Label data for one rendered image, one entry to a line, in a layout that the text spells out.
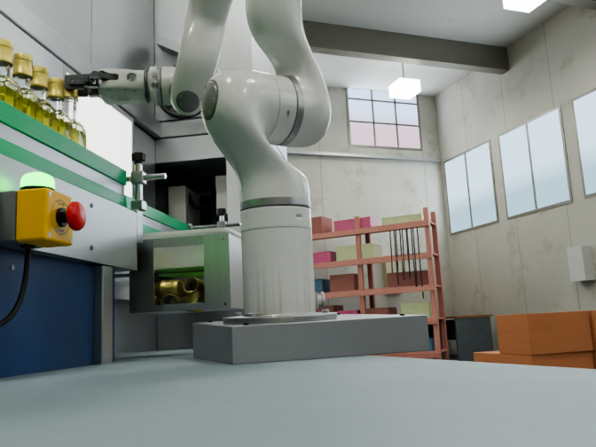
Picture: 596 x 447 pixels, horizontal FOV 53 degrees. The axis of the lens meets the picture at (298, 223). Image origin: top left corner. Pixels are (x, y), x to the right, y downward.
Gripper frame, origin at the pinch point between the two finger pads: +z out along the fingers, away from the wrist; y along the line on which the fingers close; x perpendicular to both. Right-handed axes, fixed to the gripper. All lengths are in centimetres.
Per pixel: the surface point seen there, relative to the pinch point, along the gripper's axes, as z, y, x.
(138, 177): -13.8, -3.9, -22.0
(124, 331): 0, 62, -53
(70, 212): -11, -49, -38
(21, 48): 12.9, 3.3, 10.4
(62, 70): 8.3, 19.8, 12.5
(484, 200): -533, 948, 165
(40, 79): 3.8, -12.8, -4.0
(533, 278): -559, 846, 7
